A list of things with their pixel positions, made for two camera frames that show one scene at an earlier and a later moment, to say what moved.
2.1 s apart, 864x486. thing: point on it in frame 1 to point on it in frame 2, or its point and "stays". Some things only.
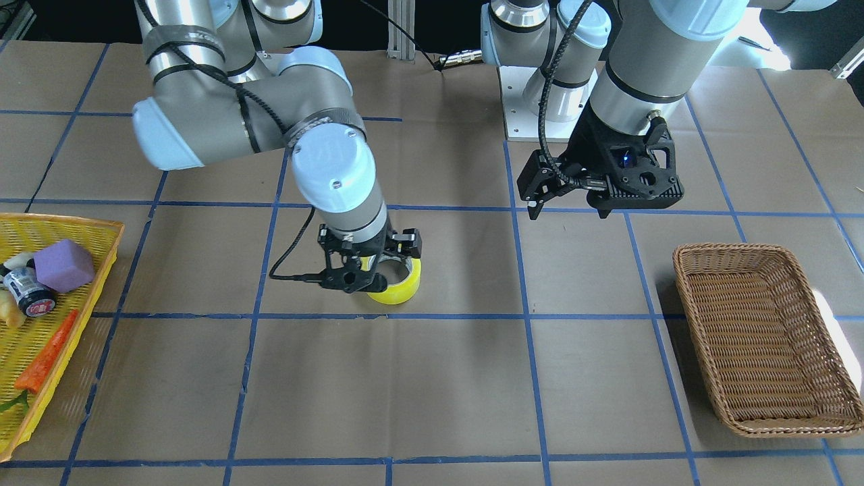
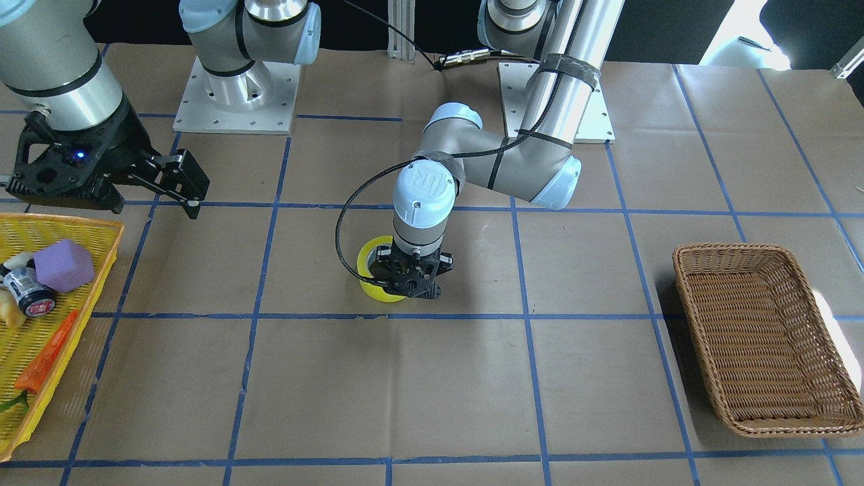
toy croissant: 10,310 stays
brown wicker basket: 773,362 stays
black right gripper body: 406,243 to 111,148
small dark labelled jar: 32,297 stays
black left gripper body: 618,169 to 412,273
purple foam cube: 63,265 stays
